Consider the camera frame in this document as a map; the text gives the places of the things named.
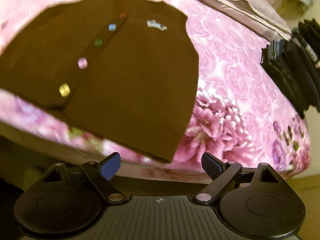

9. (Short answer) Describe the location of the pink floral bed blanket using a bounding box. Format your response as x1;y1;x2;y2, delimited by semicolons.
1;0;311;183

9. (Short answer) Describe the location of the brown knit cardigan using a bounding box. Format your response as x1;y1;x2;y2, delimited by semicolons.
1;0;199;163

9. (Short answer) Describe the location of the beige folded duvet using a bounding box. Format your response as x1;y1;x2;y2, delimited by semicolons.
199;0;291;41

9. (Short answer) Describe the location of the stack of dark folded clothes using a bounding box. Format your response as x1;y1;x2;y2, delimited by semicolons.
260;18;319;118

